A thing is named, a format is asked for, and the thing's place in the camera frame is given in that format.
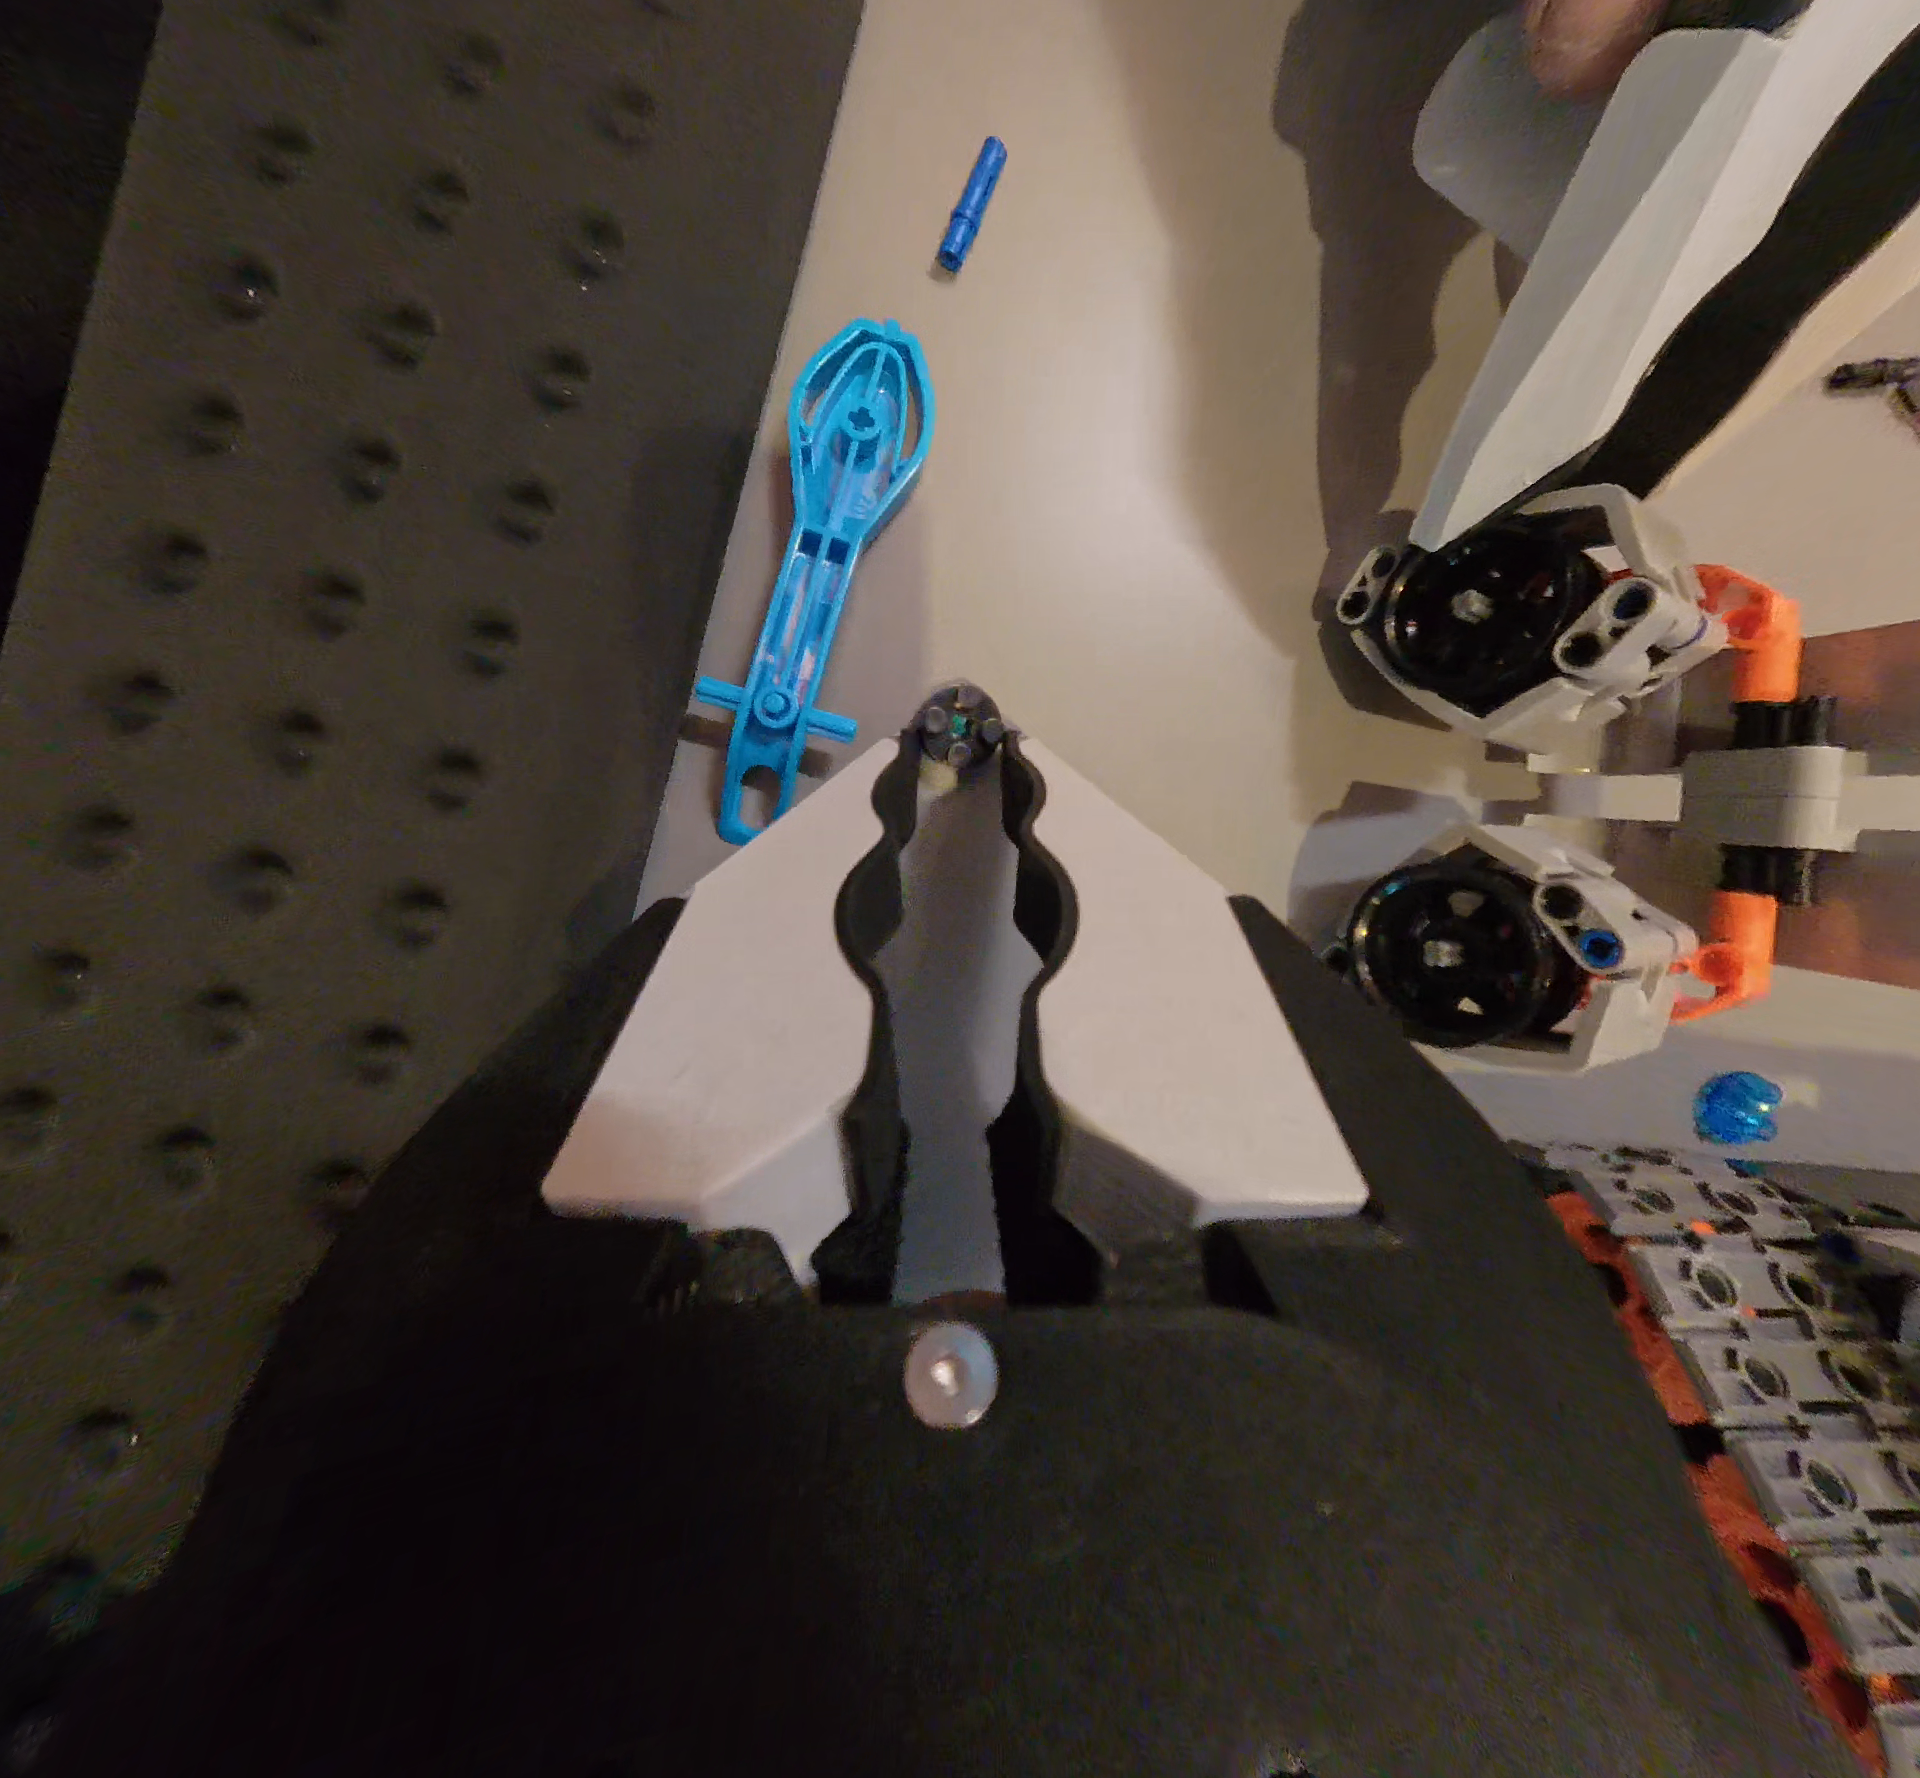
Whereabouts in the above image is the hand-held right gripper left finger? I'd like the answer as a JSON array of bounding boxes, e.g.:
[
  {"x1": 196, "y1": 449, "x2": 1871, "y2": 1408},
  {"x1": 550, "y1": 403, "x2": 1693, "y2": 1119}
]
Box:
[{"x1": 540, "y1": 736, "x2": 921, "y2": 1256}]

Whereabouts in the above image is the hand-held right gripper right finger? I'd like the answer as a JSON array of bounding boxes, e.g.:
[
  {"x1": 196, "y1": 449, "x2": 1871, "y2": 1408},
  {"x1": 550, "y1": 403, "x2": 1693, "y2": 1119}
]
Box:
[{"x1": 990, "y1": 732, "x2": 1372, "y2": 1256}]

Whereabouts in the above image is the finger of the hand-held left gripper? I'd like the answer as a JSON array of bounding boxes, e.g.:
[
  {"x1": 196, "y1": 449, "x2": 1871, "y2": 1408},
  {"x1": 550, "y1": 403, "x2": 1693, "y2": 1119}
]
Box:
[
  {"x1": 1414, "y1": 0, "x2": 1920, "y2": 548},
  {"x1": 1662, "y1": 195, "x2": 1920, "y2": 493}
]

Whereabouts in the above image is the grey orange twin-motor toy assembly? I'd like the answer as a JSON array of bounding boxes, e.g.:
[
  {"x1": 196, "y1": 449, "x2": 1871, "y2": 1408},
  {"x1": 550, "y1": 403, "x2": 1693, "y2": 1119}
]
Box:
[{"x1": 1319, "y1": 486, "x2": 1920, "y2": 1075}]

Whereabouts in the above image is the black round stud piece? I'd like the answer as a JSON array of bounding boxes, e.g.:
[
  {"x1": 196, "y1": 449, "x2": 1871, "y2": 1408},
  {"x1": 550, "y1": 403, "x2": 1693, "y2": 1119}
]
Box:
[{"x1": 908, "y1": 681, "x2": 1004, "y2": 773}]

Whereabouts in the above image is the translucent blue round stud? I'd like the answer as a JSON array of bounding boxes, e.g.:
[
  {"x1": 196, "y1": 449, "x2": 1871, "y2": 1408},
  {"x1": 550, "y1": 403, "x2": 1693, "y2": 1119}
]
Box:
[{"x1": 1693, "y1": 1069, "x2": 1787, "y2": 1150}]

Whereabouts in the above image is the blue toy pin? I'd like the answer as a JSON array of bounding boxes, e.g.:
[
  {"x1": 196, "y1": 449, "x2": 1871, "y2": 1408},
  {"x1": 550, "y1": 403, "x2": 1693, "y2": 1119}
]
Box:
[{"x1": 936, "y1": 136, "x2": 1011, "y2": 275}]

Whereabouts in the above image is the large grey orange toy vehicle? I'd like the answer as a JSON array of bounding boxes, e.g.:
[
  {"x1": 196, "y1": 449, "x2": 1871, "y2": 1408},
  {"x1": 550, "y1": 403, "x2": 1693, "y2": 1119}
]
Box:
[{"x1": 1546, "y1": 1141, "x2": 1920, "y2": 1778}]

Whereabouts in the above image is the light blue brick separator tool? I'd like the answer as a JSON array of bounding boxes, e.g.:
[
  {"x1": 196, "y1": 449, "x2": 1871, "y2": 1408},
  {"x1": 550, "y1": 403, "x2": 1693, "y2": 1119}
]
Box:
[{"x1": 692, "y1": 317, "x2": 945, "y2": 846}]

